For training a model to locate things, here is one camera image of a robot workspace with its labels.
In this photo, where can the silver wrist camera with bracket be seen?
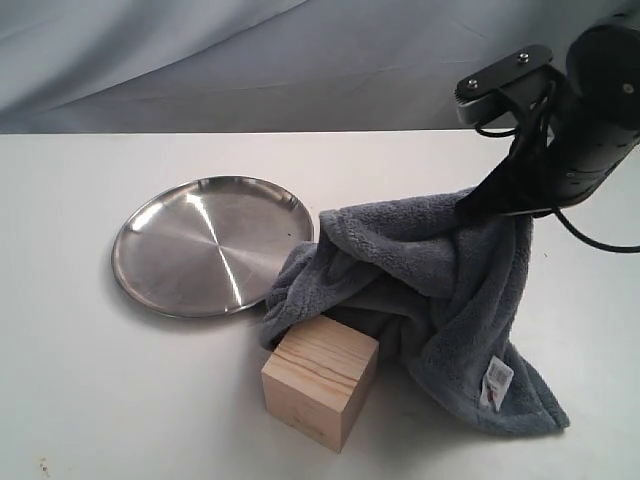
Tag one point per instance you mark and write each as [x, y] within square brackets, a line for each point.
[513, 84]

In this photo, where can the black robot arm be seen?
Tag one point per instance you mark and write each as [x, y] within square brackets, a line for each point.
[573, 127]

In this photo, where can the grey backdrop cloth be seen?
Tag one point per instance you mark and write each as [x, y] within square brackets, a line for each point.
[260, 66]

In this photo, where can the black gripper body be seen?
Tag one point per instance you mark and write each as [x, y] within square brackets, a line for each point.
[529, 180]

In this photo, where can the light wooden cube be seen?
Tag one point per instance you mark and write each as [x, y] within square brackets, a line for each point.
[318, 378]

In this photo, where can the round stainless steel plate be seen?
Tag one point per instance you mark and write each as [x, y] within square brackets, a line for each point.
[210, 247]

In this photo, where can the grey-blue fluffy towel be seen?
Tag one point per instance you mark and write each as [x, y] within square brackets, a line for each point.
[438, 296]

